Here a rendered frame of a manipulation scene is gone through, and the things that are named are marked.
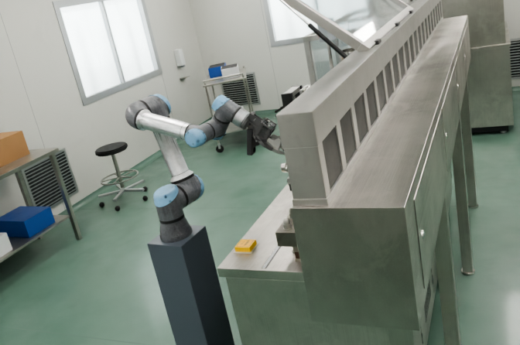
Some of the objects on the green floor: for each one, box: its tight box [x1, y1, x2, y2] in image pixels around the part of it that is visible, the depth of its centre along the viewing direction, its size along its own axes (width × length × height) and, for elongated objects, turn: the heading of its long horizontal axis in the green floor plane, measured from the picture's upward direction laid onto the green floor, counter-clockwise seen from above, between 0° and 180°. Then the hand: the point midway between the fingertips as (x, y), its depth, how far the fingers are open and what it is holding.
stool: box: [95, 142, 148, 211], centre depth 564 cm, size 55×53×62 cm
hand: (283, 152), depth 217 cm, fingers open, 3 cm apart
